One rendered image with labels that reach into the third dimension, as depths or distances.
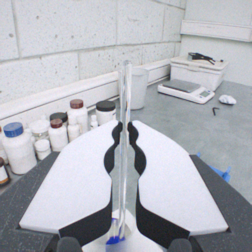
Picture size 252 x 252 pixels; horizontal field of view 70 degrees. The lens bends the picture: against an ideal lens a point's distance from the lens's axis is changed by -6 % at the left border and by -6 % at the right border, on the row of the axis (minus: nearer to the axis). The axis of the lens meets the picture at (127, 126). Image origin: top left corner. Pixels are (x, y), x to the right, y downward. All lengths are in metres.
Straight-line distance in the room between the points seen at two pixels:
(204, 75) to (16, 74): 0.92
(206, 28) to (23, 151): 1.33
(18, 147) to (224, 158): 0.53
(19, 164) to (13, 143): 0.06
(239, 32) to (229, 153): 0.98
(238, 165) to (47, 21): 0.69
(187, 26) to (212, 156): 1.12
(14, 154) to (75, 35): 0.46
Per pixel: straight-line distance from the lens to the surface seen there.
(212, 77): 1.15
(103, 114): 0.63
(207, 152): 0.59
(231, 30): 1.46
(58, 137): 0.52
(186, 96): 0.95
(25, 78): 0.65
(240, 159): 0.61
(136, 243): 0.26
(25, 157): 0.48
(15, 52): 0.63
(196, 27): 1.51
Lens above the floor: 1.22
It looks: 29 degrees down
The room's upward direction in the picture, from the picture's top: 3 degrees clockwise
